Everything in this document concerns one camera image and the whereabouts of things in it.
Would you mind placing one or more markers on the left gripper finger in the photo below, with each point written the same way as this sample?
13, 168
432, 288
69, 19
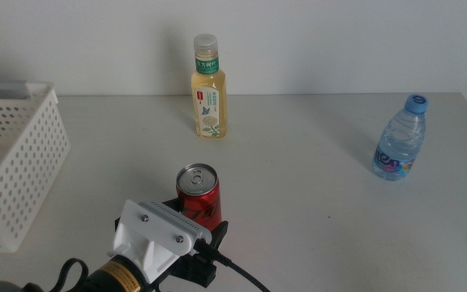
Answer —
218, 233
173, 204

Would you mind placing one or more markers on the red soda can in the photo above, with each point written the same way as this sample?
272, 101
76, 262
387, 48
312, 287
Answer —
197, 182

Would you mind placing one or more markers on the yellow tea bottle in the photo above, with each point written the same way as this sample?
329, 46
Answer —
211, 101

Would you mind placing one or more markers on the clear water bottle blue cap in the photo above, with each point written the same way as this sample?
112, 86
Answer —
399, 142

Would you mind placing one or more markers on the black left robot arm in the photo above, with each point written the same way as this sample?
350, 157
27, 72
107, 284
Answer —
112, 276

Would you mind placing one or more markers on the white perforated plastic basket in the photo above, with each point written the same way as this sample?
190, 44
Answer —
12, 243

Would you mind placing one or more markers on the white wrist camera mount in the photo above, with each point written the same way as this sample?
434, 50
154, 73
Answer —
152, 227

